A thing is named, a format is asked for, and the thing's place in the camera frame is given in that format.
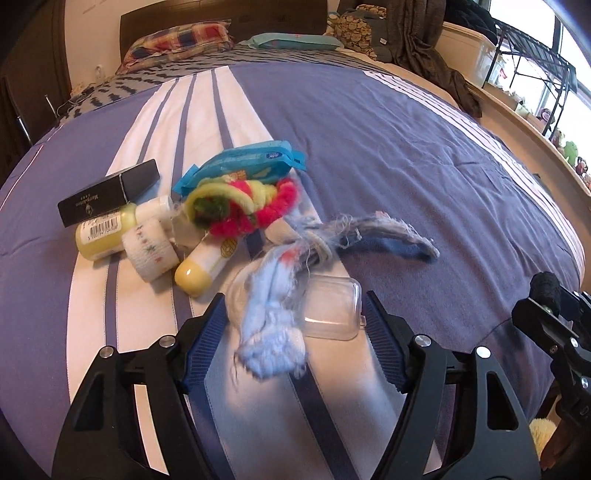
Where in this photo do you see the black cardboard box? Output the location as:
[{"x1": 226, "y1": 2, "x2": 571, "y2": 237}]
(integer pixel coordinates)
[{"x1": 58, "y1": 159, "x2": 161, "y2": 228}]

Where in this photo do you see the light blue pillow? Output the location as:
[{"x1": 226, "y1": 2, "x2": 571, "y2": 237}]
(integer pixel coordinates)
[{"x1": 238, "y1": 33, "x2": 345, "y2": 51}]

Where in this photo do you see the yellow bottle white cap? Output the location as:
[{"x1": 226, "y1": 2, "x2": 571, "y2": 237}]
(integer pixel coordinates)
[{"x1": 75, "y1": 196, "x2": 172, "y2": 261}]

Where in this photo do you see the clear plastic box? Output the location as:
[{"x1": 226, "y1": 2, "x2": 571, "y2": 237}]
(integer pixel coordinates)
[{"x1": 302, "y1": 274, "x2": 368, "y2": 341}]

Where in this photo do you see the white storage box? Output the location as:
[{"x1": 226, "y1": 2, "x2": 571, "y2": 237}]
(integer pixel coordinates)
[{"x1": 436, "y1": 21, "x2": 499, "y2": 88}]

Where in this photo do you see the chrome tube frame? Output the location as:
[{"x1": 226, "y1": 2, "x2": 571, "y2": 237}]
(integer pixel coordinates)
[{"x1": 14, "y1": 92, "x2": 63, "y2": 146}]

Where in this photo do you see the dark brown hanging cloth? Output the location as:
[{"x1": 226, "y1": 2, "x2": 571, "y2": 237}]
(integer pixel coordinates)
[{"x1": 388, "y1": 0, "x2": 483, "y2": 118}]

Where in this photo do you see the purple white striped duvet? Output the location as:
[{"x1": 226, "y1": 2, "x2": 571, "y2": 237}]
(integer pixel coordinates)
[{"x1": 0, "y1": 62, "x2": 585, "y2": 480}]

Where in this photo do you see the colourful pipe cleaner bundle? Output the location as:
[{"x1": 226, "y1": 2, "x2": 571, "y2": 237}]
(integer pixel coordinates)
[{"x1": 184, "y1": 178, "x2": 302, "y2": 238}]

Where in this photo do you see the grey patterned bed sheet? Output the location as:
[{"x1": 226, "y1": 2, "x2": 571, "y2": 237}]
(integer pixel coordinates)
[{"x1": 58, "y1": 46, "x2": 384, "y2": 125}]

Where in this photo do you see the yellow fluffy rug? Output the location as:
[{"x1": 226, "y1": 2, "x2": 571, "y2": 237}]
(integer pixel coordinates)
[{"x1": 529, "y1": 418, "x2": 556, "y2": 455}]

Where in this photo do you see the blue snack packet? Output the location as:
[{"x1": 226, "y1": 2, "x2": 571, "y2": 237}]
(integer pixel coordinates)
[{"x1": 173, "y1": 140, "x2": 306, "y2": 198}]

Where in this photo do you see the black clothing pile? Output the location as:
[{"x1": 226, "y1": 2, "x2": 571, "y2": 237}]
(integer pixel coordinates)
[{"x1": 443, "y1": 0, "x2": 499, "y2": 44}]

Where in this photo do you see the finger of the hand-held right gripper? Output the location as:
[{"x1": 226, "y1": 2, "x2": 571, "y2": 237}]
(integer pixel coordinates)
[{"x1": 512, "y1": 272, "x2": 591, "y2": 365}]

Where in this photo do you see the white floral tape roll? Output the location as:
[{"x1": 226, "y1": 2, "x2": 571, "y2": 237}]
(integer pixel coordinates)
[{"x1": 122, "y1": 218, "x2": 181, "y2": 282}]

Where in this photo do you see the black metal rack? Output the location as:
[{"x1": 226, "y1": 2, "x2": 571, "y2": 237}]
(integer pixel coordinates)
[{"x1": 480, "y1": 7, "x2": 578, "y2": 137}]

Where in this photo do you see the white charging cable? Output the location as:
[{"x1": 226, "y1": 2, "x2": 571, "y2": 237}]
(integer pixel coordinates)
[{"x1": 69, "y1": 80, "x2": 98, "y2": 102}]

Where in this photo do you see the blue rope toy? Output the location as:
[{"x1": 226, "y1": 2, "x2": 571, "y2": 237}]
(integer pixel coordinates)
[{"x1": 233, "y1": 210, "x2": 439, "y2": 379}]

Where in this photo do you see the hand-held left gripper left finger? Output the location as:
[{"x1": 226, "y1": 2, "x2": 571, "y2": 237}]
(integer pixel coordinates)
[{"x1": 52, "y1": 292, "x2": 232, "y2": 480}]

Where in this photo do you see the white tube yellow cap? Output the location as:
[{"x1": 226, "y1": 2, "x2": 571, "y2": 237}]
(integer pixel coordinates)
[{"x1": 174, "y1": 233, "x2": 241, "y2": 297}]

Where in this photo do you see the brown wooden wardrobe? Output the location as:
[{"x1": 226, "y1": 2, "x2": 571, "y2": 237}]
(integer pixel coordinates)
[{"x1": 0, "y1": 0, "x2": 72, "y2": 171}]

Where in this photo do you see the plaid pillow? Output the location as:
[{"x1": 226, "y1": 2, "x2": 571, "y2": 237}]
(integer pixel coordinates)
[{"x1": 122, "y1": 21, "x2": 234, "y2": 68}]

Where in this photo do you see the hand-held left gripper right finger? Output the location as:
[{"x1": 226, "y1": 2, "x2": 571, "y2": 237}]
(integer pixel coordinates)
[{"x1": 365, "y1": 291, "x2": 541, "y2": 480}]

